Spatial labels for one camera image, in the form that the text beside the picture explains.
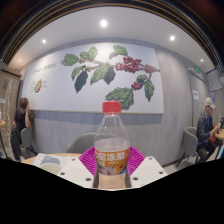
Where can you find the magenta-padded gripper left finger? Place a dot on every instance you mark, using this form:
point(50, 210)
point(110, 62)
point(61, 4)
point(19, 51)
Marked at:
point(75, 171)

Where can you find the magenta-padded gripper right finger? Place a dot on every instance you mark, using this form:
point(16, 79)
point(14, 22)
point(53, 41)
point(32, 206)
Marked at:
point(146, 170)

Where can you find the clear red-capped drink bottle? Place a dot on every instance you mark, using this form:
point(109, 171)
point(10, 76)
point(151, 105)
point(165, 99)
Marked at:
point(111, 140)

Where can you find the white paper napkin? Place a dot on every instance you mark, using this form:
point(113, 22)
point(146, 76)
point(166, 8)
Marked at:
point(50, 159)

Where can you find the person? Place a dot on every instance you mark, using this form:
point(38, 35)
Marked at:
point(205, 128)
point(20, 121)

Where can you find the round wooden cafe table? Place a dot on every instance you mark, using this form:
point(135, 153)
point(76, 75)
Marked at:
point(220, 134)

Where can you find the small round wooden table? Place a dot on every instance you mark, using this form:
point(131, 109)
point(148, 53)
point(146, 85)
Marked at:
point(2, 124)

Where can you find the white paper door notice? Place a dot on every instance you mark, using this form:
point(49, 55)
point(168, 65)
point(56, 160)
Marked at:
point(195, 95)

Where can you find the green exit sign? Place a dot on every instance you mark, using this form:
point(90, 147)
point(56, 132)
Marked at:
point(197, 69)

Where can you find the recessed ceiling lights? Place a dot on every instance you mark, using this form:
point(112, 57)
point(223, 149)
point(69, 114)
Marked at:
point(103, 23)

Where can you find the coffee plant wall mural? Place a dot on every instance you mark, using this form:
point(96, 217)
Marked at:
point(60, 90)

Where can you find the white framed wall poster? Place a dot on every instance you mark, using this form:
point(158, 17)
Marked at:
point(214, 80)

